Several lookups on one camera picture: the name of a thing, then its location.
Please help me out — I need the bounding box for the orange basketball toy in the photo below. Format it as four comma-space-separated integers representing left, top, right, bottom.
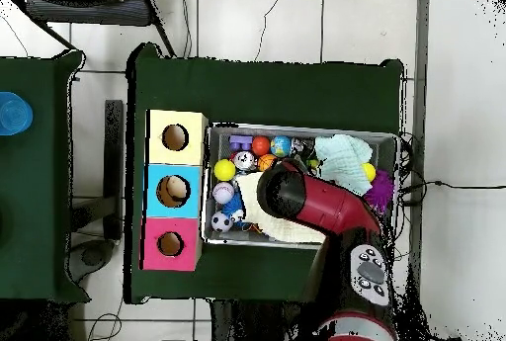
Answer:
257, 153, 278, 172

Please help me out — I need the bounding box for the purple spiky toy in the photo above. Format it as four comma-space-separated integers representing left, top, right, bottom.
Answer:
363, 169, 396, 215

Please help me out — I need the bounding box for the blue plastic cup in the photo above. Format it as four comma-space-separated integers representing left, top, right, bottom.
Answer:
0, 91, 34, 136

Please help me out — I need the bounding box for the shallow mesh metal bin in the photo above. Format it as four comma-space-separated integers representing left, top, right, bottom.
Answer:
201, 122, 401, 250

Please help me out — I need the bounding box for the large yellow ball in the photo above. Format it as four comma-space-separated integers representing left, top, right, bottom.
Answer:
212, 158, 237, 183

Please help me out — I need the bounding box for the plain orange ball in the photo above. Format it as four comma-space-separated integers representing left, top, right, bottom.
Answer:
251, 135, 272, 157

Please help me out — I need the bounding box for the black chair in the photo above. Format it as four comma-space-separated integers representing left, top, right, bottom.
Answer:
7, 0, 177, 57

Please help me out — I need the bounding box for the black and white soccer ball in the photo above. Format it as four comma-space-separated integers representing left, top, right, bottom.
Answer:
210, 211, 234, 234

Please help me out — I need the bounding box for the black floor cable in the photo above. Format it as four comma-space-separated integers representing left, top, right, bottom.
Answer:
398, 180, 506, 200

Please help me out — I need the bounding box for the crushed can with silver top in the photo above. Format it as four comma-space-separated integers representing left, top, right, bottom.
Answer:
230, 150, 259, 173

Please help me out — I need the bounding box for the white baseball with red stitching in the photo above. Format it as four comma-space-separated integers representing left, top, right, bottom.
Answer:
211, 181, 235, 205

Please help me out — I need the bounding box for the wooden box with three holes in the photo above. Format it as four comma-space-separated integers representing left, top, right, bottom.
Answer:
139, 109, 210, 273

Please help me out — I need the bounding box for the black flat panel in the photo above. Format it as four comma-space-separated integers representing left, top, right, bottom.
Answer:
103, 99, 125, 241

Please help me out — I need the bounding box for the mint green waffle cloth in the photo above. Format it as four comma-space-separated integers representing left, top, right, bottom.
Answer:
314, 133, 375, 196

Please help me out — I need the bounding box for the dark green side table cloth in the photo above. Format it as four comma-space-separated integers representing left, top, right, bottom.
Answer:
0, 49, 91, 303

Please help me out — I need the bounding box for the blue globe ball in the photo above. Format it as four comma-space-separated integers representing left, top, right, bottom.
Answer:
270, 135, 293, 159

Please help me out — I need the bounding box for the cream waffle cloth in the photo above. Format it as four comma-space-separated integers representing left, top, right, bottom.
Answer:
234, 171, 327, 244

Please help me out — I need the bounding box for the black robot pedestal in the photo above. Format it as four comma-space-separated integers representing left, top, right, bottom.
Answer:
209, 298, 317, 341

